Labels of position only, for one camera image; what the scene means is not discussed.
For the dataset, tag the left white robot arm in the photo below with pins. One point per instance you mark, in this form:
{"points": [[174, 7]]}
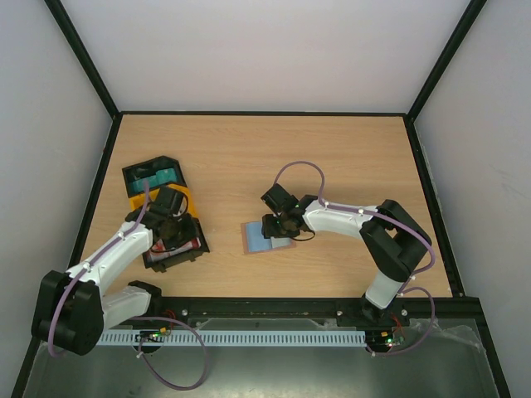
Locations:
{"points": [[74, 308]]}

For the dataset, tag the black aluminium frame rail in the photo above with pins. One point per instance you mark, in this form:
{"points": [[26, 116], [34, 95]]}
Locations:
{"points": [[349, 312]]}

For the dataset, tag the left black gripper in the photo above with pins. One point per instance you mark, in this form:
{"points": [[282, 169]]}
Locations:
{"points": [[192, 233]]}

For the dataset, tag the light blue slotted cable duct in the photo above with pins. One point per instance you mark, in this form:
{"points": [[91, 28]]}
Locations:
{"points": [[220, 338]]}

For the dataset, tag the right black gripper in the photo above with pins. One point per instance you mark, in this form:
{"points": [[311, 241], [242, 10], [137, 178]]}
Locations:
{"points": [[270, 226]]}

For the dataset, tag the black bin with red cards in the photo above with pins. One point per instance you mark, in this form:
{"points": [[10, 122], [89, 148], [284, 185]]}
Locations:
{"points": [[161, 262]]}

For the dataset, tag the brown leather card holder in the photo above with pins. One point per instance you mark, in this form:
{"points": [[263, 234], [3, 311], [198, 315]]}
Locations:
{"points": [[254, 242]]}

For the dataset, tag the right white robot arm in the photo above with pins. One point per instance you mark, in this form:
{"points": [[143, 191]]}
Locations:
{"points": [[395, 241]]}

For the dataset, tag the yellow bin with white cards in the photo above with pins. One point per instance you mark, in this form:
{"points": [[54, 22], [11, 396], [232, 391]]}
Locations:
{"points": [[137, 201]]}

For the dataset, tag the red card stack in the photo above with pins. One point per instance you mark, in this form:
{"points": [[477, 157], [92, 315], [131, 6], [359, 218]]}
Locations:
{"points": [[159, 251]]}

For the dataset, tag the teal card stack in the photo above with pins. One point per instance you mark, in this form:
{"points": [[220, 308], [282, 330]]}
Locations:
{"points": [[160, 177]]}

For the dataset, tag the black bin with teal cards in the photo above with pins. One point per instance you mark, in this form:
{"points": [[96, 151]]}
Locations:
{"points": [[148, 168]]}

